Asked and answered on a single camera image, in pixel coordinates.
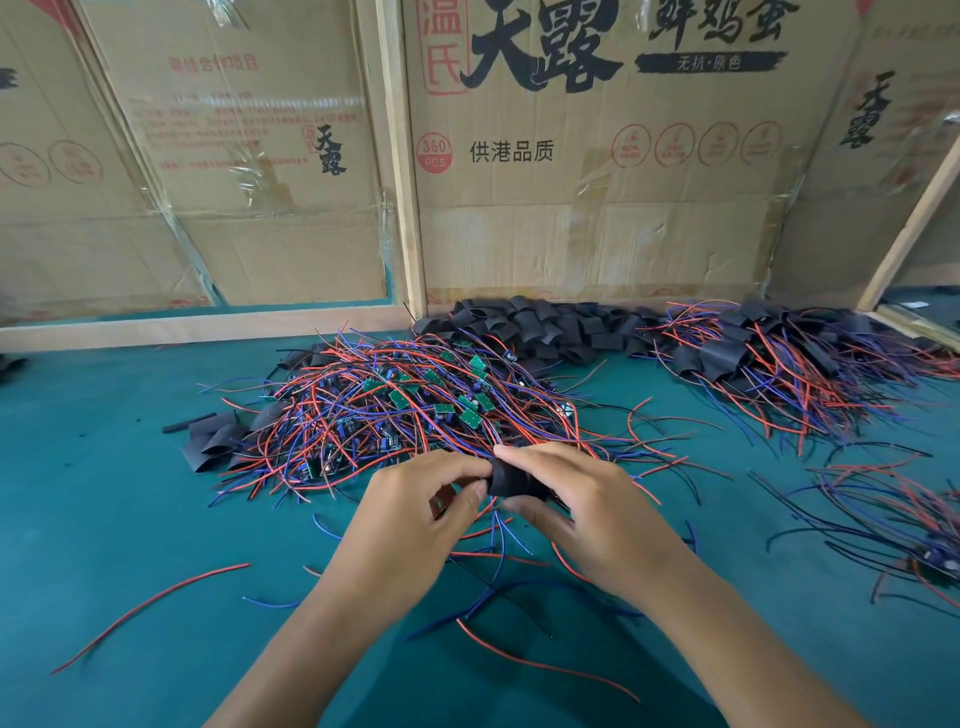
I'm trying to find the person's left hand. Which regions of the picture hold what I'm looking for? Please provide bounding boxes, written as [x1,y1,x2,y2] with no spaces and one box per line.
[333,452,493,605]

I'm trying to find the person's right hand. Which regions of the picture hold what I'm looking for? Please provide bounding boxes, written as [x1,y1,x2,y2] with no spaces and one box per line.
[492,441,688,600]

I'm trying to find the black heat shrink tube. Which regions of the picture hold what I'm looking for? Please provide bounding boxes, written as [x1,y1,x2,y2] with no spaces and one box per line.
[487,452,560,502]

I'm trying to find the person's right forearm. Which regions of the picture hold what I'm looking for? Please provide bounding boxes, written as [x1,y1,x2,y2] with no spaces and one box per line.
[600,549,871,728]

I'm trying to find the person's left forearm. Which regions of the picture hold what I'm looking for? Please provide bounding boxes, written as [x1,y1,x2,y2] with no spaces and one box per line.
[204,558,436,728]

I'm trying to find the heap of black shrink sleeves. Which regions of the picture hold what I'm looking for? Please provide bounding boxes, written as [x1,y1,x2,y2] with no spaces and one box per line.
[408,294,669,370]

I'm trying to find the cluster of flat black sleeves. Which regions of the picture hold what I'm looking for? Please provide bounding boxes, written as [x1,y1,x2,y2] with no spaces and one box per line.
[163,408,260,476]

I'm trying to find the large printed cardboard panel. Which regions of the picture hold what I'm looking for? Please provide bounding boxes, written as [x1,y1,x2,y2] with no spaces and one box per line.
[401,0,871,307]

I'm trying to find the taped cardboard panel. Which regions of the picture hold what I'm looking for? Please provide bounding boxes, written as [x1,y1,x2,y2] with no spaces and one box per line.
[75,0,391,309]

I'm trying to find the slanted wooden bar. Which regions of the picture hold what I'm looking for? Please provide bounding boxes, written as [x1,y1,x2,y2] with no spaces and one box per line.
[857,133,960,313]

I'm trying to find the slanted cardboard panel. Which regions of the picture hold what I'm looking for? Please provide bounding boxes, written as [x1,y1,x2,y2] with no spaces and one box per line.
[768,0,960,310]

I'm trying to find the cardboard panel with round stamps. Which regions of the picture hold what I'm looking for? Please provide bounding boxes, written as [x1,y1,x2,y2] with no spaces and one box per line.
[0,0,220,327]

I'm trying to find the pile of wired green circuit boards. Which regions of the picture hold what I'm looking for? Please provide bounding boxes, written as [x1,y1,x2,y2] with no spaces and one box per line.
[196,324,732,526]

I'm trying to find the curved loose red wire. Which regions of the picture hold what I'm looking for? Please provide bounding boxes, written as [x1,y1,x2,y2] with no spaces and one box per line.
[456,618,642,705]

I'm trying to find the pile of sleeved wire assemblies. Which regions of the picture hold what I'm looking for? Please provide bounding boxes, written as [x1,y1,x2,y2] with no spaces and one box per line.
[651,298,960,457]

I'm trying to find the horizontal wooden rail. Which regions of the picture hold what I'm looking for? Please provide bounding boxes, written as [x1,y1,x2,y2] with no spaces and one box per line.
[0,302,412,354]

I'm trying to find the long loose red wire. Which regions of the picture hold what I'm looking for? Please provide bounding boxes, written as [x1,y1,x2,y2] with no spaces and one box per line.
[51,562,252,676]

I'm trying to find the small bunch of wire assemblies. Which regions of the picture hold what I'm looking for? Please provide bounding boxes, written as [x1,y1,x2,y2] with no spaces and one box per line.
[748,442,960,610]

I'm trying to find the upright wooden post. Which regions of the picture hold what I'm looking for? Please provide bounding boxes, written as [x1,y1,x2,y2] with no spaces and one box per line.
[373,0,429,320]

